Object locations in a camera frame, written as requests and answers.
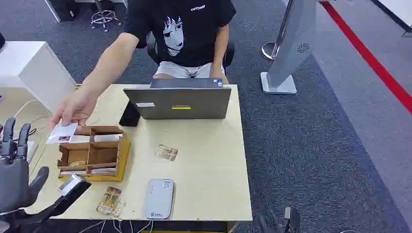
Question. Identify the person's right hand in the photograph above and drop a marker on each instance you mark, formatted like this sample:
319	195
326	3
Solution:
72	109

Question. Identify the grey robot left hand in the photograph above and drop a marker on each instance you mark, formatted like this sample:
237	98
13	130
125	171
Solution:
13	183

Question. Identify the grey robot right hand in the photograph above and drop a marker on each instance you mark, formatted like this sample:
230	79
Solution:
291	220

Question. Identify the white card with small print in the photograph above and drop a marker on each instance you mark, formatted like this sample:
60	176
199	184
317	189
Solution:
62	133

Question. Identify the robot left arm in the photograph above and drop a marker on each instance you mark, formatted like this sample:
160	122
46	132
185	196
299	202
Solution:
9	223

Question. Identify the white power strip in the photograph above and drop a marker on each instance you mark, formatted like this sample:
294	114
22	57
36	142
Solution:
31	150

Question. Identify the wooden card box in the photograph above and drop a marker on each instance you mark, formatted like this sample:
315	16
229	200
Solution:
96	154

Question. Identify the white cabinet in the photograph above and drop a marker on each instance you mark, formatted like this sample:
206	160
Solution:
35	69

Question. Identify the black block stand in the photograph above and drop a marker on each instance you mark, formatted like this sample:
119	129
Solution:
129	115

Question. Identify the card stack in divider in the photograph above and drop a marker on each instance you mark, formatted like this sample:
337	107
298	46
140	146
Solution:
103	170

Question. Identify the chrome stool base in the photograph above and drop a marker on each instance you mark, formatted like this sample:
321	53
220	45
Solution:
105	18

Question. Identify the brown printed card stack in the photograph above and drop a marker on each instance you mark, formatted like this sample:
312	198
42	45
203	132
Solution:
111	202

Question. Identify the black cabinet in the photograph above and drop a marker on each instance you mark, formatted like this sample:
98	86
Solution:
62	9

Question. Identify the grey laptop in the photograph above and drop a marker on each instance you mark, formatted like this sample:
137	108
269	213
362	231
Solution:
180	101

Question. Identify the person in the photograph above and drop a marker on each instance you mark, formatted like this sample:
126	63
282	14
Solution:
183	32

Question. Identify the grey standing display panel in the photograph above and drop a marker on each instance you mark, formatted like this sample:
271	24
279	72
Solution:
289	48

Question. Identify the chrome round post base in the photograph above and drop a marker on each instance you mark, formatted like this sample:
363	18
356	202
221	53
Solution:
269	51

